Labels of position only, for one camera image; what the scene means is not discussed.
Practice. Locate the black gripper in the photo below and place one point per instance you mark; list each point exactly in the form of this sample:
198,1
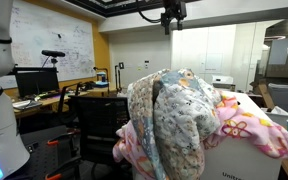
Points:
174,9

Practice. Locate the blue floral quilted blanket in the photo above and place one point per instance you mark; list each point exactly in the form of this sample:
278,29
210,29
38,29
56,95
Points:
172,113

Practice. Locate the pink fleece blanket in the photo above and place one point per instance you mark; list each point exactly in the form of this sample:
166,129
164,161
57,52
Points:
235,122

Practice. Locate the black office chair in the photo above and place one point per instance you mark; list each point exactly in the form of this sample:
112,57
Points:
99,119

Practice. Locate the whiteboard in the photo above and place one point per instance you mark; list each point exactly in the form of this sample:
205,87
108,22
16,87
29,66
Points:
34,29

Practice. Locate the white box under blankets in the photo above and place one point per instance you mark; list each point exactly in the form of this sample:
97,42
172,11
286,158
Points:
238,159

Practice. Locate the black computer monitor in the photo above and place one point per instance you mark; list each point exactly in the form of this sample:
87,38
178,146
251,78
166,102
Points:
37,82

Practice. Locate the black camera on stand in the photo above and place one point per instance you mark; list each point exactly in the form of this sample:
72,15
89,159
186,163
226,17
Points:
53,55

